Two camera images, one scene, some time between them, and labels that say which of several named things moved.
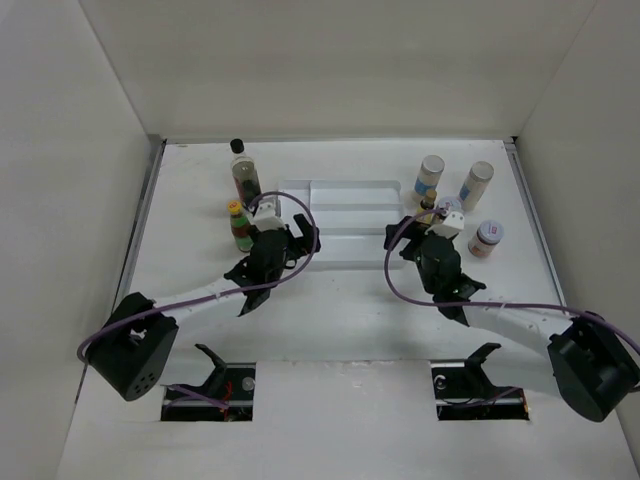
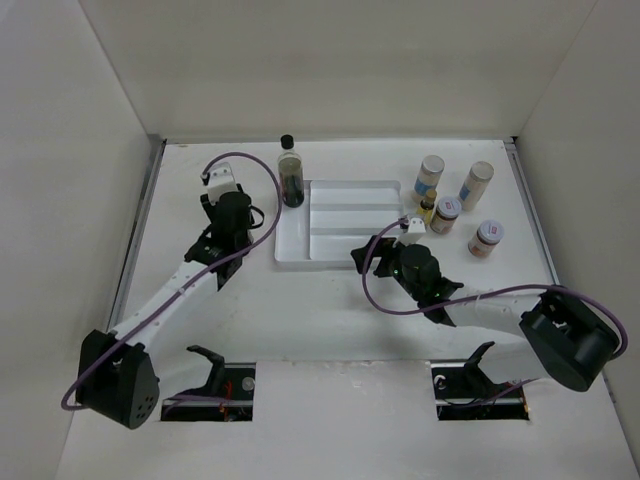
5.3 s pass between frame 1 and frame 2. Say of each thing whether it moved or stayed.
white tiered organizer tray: stayed
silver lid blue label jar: stayed
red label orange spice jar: stayed
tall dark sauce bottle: moved
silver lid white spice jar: stayed
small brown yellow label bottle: stayed
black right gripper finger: moved
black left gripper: moved
